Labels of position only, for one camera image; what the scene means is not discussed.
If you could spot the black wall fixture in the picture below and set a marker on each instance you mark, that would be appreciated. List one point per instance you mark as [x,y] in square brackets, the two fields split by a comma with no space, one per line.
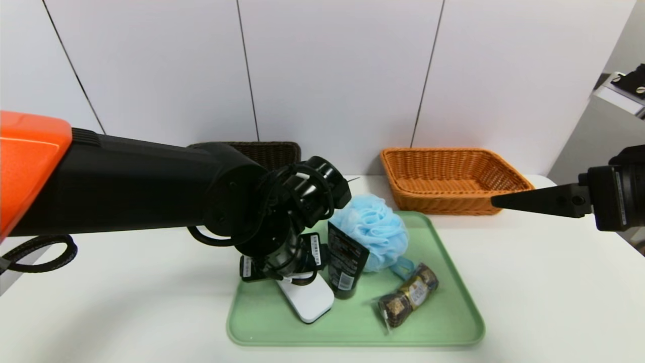
[602,80]

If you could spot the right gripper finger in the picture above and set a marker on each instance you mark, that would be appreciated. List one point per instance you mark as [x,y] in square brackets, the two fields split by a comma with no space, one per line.
[549,201]

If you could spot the dark brown wicker basket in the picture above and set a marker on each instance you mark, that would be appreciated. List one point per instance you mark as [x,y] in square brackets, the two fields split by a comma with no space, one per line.
[274,154]

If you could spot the orange wicker basket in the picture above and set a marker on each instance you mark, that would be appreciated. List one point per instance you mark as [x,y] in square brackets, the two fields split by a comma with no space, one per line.
[443,201]

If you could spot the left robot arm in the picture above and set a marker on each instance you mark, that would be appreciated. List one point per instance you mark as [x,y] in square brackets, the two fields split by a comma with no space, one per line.
[126,186]

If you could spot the black cosmetic tube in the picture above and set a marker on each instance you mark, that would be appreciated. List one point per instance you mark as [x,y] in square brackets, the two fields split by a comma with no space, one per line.
[345,262]

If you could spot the white rectangular plastic case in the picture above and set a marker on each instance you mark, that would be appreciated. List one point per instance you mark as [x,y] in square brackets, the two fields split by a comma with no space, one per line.
[312,302]

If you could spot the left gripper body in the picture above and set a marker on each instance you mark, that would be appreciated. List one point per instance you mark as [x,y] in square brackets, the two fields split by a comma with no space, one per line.
[282,260]

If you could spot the green plastic tray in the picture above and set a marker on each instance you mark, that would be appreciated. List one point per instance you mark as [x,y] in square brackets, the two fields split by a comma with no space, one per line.
[352,322]

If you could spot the gold chocolate pack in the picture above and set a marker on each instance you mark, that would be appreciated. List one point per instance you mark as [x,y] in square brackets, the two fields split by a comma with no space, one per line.
[410,292]

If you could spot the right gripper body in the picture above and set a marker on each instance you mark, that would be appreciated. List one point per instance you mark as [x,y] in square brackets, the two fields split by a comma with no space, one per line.
[610,199]

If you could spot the blue mesh bath loofah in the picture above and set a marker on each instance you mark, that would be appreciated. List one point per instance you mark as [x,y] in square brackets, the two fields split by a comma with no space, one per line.
[378,227]

